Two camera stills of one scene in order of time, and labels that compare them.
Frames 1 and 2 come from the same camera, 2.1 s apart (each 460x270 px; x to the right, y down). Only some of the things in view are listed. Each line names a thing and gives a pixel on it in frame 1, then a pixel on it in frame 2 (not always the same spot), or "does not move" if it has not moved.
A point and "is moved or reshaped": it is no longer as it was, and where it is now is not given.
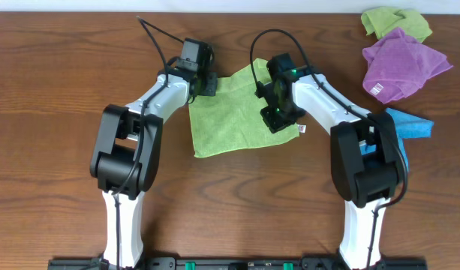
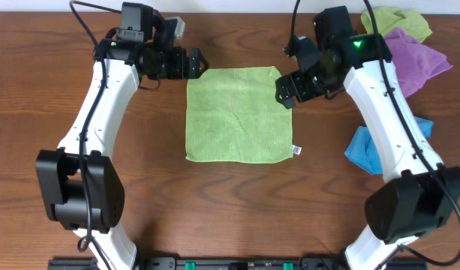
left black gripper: (208, 86) -> (193, 62)
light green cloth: (233, 119) is moved or reshaped
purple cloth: (398, 66) does not move
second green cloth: (380, 21) does not move
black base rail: (384, 263) does not move
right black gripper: (281, 122) -> (293, 87)
